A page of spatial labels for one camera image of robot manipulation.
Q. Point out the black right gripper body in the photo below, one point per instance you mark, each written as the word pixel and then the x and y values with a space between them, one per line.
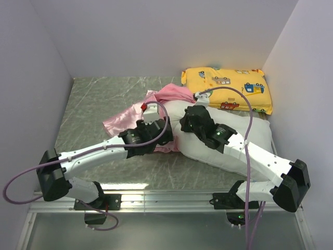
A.
pixel 187 126

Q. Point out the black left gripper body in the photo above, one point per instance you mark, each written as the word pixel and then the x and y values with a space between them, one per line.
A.
pixel 141 125

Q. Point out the pink pillowcase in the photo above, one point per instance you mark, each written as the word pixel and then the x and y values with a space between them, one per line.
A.
pixel 187 144

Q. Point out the white pillow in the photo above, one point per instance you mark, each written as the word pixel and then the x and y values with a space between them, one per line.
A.
pixel 233 158

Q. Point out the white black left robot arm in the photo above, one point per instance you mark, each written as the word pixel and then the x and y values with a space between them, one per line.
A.
pixel 58 174

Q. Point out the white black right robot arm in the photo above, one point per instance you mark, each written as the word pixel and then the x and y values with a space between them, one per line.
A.
pixel 287 182

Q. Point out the yellow cartoon car pillow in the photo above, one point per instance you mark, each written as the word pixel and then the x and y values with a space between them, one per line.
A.
pixel 251 83

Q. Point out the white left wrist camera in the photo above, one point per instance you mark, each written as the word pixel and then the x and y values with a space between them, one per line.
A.
pixel 150 113

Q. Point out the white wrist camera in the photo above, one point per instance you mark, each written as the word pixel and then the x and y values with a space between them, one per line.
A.
pixel 150 113
pixel 202 99

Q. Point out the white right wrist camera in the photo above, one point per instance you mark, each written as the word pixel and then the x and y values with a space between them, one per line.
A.
pixel 202 99

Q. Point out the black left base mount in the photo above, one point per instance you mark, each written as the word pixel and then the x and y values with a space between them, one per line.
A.
pixel 96 213

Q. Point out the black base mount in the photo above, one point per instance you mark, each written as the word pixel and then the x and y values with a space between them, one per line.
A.
pixel 96 213
pixel 230 201

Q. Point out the aluminium mounting rail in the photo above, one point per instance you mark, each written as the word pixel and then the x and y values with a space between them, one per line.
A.
pixel 162 220

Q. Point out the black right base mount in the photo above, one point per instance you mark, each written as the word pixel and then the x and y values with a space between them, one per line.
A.
pixel 230 201

